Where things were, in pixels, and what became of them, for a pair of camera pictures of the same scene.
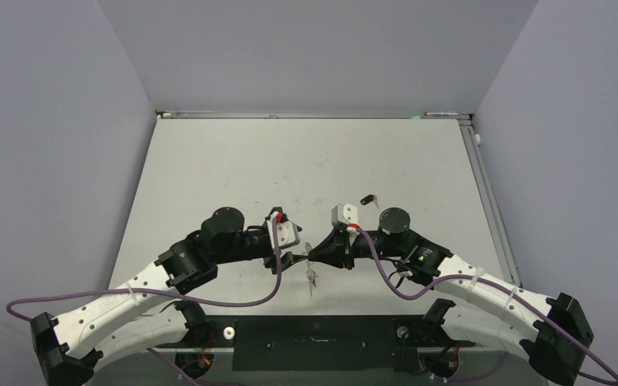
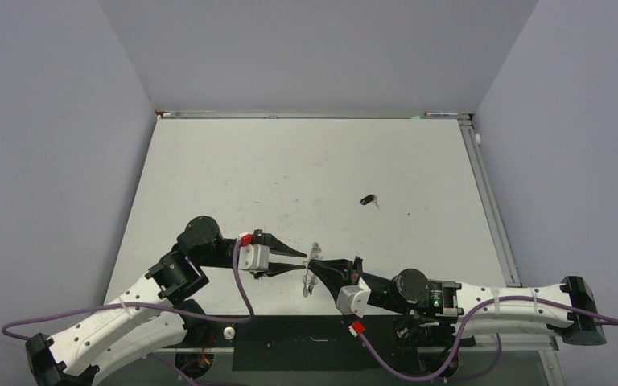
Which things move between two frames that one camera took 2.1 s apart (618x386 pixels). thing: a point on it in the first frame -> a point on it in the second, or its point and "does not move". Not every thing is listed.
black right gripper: [336, 249] -> [337, 272]
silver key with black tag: [368, 199] does not move
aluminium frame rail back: [222, 115] does not move
